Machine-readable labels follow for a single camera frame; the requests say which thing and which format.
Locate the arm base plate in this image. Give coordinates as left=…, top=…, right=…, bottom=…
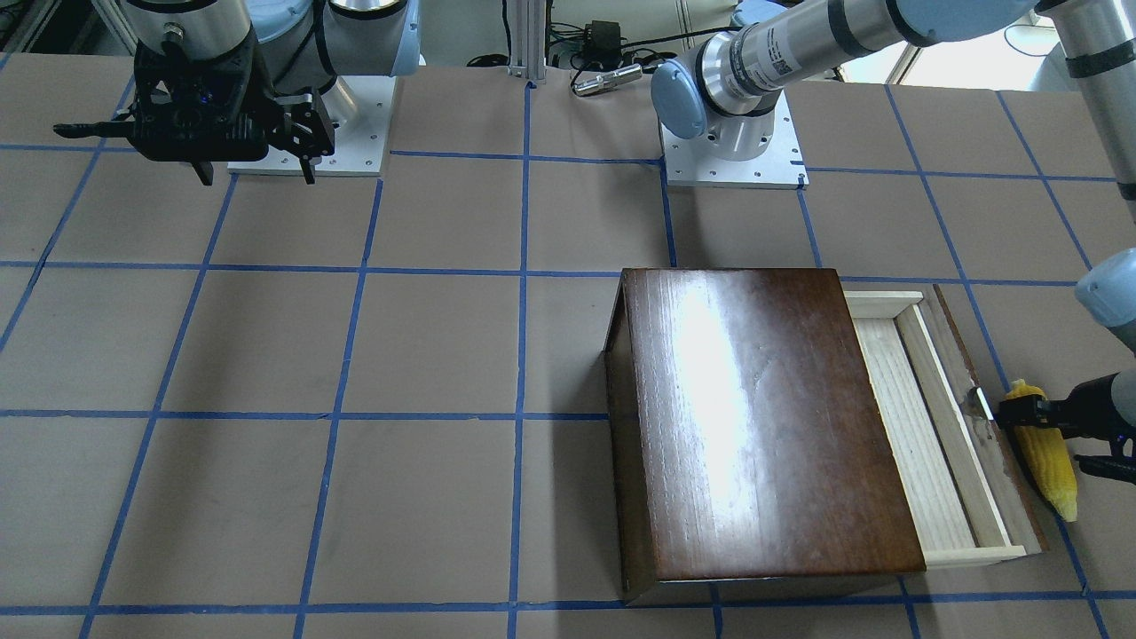
left=227, top=75, right=398, bottom=179
left=659, top=92, right=810, bottom=189

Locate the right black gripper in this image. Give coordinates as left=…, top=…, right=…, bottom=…
left=53, top=40, right=335, bottom=186

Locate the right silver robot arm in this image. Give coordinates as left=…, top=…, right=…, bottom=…
left=53, top=1, right=421, bottom=185

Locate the black power adapter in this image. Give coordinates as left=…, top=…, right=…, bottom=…
left=580, top=20, right=623, bottom=67

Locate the dark brown wooden drawer cabinet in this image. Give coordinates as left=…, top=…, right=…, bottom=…
left=602, top=268, right=927, bottom=605

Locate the yellow toy corn cob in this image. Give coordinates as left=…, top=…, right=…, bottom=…
left=1005, top=379, right=1078, bottom=523

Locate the aluminium frame post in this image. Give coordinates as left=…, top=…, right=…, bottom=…
left=503, top=0, right=550, bottom=88

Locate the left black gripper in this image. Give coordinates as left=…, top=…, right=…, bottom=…
left=997, top=371, right=1136, bottom=486

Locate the light wooden drawer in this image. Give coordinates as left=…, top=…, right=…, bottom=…
left=845, top=288, right=1049, bottom=570

